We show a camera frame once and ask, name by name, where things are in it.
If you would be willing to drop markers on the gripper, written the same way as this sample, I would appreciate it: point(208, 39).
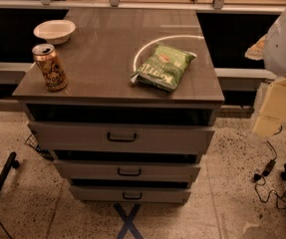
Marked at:
point(284, 52)

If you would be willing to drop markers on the orange patterned drink can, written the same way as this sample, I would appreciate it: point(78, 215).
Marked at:
point(48, 61)

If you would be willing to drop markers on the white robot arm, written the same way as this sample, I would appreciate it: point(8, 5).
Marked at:
point(271, 49)

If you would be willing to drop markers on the green kettle chips bag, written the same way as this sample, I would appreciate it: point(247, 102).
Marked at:
point(164, 68)

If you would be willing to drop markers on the grey drawer cabinet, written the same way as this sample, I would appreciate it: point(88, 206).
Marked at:
point(118, 141)

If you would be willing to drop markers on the blue tape cross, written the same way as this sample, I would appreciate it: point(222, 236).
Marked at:
point(129, 221)

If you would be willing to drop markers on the white paper bowl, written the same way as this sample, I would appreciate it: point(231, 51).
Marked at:
point(55, 32)

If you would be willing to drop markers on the black wire basket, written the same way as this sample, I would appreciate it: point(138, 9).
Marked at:
point(32, 142)

